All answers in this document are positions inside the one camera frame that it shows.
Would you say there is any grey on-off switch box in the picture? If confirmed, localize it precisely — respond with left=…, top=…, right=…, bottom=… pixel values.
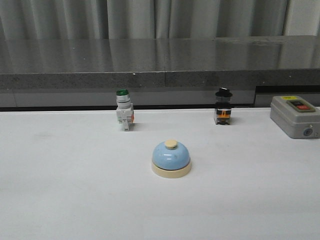
left=270, top=95, right=320, bottom=139

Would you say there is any green pushbutton switch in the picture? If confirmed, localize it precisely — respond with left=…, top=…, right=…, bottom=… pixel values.
left=116, top=89, right=135, bottom=131

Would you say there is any black rotary selector switch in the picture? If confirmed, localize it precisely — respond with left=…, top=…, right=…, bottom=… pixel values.
left=214, top=87, right=233, bottom=125

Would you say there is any grey curtain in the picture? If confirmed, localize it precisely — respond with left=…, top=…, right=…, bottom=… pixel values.
left=0, top=0, right=320, bottom=40

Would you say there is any blue desk bell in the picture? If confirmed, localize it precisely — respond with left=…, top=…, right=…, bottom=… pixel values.
left=151, top=139, right=192, bottom=179

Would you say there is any grey granite counter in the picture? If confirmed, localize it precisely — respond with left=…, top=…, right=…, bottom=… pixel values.
left=0, top=36, right=320, bottom=109

